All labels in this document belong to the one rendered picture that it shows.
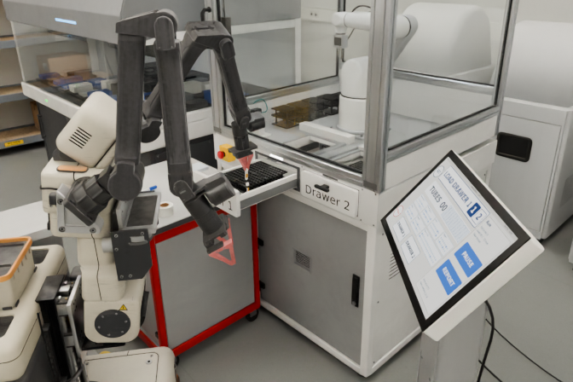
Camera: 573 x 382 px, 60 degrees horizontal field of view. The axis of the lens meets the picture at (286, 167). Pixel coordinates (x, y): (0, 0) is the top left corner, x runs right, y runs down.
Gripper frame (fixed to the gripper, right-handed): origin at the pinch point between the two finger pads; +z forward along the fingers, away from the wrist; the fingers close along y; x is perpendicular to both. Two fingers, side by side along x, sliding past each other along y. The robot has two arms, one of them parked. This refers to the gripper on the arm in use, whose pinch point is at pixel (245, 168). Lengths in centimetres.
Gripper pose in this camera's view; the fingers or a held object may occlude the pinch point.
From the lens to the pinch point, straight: 197.0
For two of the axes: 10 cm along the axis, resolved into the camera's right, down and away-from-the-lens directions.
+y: -8.6, 3.2, -4.0
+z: 1.1, 8.8, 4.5
